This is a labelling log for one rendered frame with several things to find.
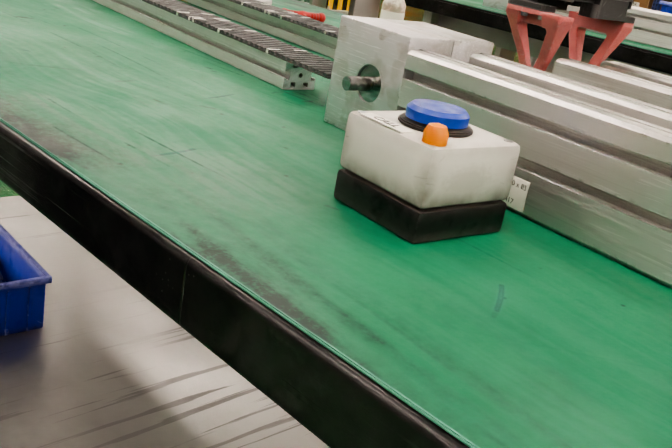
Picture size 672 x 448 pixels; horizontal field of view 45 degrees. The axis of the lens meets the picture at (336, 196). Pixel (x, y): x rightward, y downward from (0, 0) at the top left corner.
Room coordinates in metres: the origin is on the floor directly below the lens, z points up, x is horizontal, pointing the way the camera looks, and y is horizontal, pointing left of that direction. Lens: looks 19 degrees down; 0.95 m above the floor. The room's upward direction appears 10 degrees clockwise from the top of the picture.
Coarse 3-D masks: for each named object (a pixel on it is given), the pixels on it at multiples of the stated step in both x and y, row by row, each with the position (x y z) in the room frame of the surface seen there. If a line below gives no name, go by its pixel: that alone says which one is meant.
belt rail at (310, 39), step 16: (192, 0) 1.36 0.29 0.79; (208, 0) 1.33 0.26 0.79; (224, 0) 1.28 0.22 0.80; (240, 16) 1.24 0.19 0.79; (256, 16) 1.22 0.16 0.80; (272, 16) 1.18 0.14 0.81; (272, 32) 1.17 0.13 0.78; (288, 32) 1.14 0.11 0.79; (304, 32) 1.12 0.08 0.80; (320, 48) 1.09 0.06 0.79
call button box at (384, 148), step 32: (352, 128) 0.50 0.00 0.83; (384, 128) 0.48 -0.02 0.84; (416, 128) 0.48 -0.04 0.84; (480, 128) 0.52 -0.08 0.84; (352, 160) 0.50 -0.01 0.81; (384, 160) 0.47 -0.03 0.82; (416, 160) 0.45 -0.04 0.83; (448, 160) 0.45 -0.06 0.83; (480, 160) 0.47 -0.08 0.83; (512, 160) 0.49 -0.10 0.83; (352, 192) 0.49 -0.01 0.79; (384, 192) 0.47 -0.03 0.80; (416, 192) 0.45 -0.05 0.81; (448, 192) 0.46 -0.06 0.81; (480, 192) 0.48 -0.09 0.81; (384, 224) 0.47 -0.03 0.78; (416, 224) 0.45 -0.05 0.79; (448, 224) 0.46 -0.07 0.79; (480, 224) 0.48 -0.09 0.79
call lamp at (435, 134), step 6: (426, 126) 0.46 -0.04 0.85; (432, 126) 0.46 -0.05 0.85; (438, 126) 0.46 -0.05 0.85; (444, 126) 0.46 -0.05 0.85; (426, 132) 0.46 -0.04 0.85; (432, 132) 0.45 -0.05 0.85; (438, 132) 0.45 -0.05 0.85; (444, 132) 0.45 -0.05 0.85; (426, 138) 0.45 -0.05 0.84; (432, 138) 0.45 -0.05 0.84; (438, 138) 0.45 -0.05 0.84; (444, 138) 0.45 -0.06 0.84; (432, 144) 0.45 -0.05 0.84; (438, 144) 0.45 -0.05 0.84; (444, 144) 0.45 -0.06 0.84
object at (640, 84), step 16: (560, 64) 0.76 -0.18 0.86; (576, 64) 0.75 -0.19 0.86; (608, 64) 0.81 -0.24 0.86; (624, 64) 0.82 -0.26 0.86; (576, 80) 0.75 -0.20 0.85; (592, 80) 0.74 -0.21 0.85; (608, 80) 0.72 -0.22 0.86; (624, 80) 0.71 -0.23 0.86; (640, 80) 0.72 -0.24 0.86; (656, 80) 0.77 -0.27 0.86; (640, 96) 0.70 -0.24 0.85; (656, 96) 0.69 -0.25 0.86
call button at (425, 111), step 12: (408, 108) 0.50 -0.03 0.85; (420, 108) 0.49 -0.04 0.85; (432, 108) 0.49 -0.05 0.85; (444, 108) 0.50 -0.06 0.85; (456, 108) 0.50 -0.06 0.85; (420, 120) 0.49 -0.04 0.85; (432, 120) 0.48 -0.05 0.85; (444, 120) 0.48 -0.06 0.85; (456, 120) 0.48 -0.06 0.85; (468, 120) 0.49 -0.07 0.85
